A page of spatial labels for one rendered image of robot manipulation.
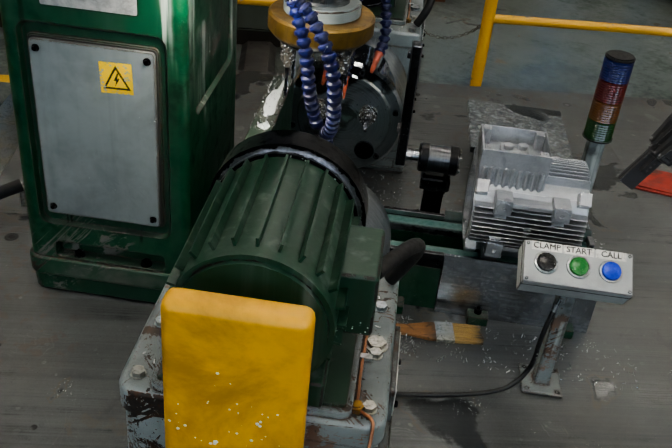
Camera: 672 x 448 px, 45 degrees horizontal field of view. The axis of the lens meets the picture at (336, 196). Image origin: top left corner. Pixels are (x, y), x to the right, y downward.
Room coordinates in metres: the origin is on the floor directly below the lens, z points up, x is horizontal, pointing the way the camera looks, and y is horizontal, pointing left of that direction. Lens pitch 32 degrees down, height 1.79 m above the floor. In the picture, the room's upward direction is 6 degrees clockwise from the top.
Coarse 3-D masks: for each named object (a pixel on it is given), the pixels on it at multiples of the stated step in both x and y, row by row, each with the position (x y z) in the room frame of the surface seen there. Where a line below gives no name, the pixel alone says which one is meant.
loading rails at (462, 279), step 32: (416, 224) 1.32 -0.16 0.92; (448, 224) 1.34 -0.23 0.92; (448, 256) 1.21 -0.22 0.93; (416, 288) 1.22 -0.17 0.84; (448, 288) 1.21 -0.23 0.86; (480, 288) 1.20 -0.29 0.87; (512, 288) 1.20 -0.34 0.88; (480, 320) 1.18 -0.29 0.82; (512, 320) 1.20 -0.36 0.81; (544, 320) 1.19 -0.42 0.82; (576, 320) 1.19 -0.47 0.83
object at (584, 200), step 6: (474, 150) 1.35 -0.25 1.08; (480, 180) 1.22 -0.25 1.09; (486, 180) 1.22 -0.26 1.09; (480, 186) 1.21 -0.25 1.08; (486, 186) 1.21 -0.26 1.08; (480, 192) 1.21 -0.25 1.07; (486, 192) 1.21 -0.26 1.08; (582, 192) 1.21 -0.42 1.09; (582, 198) 1.20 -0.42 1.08; (588, 198) 1.20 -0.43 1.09; (582, 204) 1.20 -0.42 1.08; (588, 204) 1.20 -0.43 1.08; (468, 240) 1.22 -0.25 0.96; (468, 246) 1.21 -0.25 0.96; (474, 246) 1.21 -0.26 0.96
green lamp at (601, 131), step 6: (588, 120) 1.56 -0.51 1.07; (588, 126) 1.55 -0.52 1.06; (594, 126) 1.54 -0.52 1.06; (600, 126) 1.54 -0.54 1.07; (606, 126) 1.54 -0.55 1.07; (612, 126) 1.54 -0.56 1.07; (588, 132) 1.55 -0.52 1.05; (594, 132) 1.54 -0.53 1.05; (600, 132) 1.54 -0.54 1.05; (606, 132) 1.54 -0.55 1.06; (612, 132) 1.55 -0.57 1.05; (588, 138) 1.55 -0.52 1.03; (594, 138) 1.54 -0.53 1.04; (600, 138) 1.54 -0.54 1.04; (606, 138) 1.54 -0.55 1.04
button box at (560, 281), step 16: (528, 240) 1.06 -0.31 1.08; (528, 256) 1.04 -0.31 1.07; (560, 256) 1.04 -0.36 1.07; (576, 256) 1.04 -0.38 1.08; (592, 256) 1.04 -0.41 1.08; (608, 256) 1.04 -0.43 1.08; (624, 256) 1.04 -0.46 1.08; (528, 272) 1.02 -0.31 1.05; (544, 272) 1.01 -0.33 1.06; (560, 272) 1.02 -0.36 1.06; (592, 272) 1.02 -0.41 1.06; (624, 272) 1.02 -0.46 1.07; (528, 288) 1.02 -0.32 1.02; (544, 288) 1.01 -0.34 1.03; (560, 288) 1.01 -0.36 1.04; (576, 288) 1.00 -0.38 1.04; (592, 288) 1.00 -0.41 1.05; (608, 288) 1.00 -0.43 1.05; (624, 288) 1.00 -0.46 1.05
